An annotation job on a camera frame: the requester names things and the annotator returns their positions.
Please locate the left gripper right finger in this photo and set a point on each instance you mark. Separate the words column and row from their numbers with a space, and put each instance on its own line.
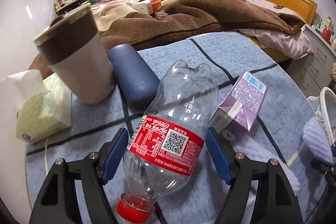
column 275, row 199

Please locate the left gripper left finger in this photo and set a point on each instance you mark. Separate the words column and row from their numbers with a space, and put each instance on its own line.
column 57, row 199

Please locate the white foam fruit net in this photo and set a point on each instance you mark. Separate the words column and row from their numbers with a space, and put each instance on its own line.
column 316, row 140

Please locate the purple milk carton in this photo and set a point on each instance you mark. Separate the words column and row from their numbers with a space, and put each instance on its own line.
column 242, row 104

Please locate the clear plastic cola bottle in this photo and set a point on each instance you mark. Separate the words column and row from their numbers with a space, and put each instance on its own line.
column 164, row 150

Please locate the white trash bin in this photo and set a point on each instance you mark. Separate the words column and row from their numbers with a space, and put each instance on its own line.
column 324, row 108

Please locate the yellow tissue pack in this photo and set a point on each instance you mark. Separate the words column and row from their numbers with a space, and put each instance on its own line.
column 33, row 108

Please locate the grey drawer cabinet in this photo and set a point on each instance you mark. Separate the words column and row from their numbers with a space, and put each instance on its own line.
column 313, row 72

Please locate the dark blue glasses case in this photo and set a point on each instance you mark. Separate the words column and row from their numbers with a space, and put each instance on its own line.
column 137, row 81

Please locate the beige brown lidded cup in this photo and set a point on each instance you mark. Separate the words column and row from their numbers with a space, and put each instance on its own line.
column 72, row 46

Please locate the brown fleece blanket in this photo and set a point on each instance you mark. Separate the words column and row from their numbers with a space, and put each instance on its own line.
column 118, row 23

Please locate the white orange box on bed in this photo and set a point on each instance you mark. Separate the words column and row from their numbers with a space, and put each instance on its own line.
column 147, row 6

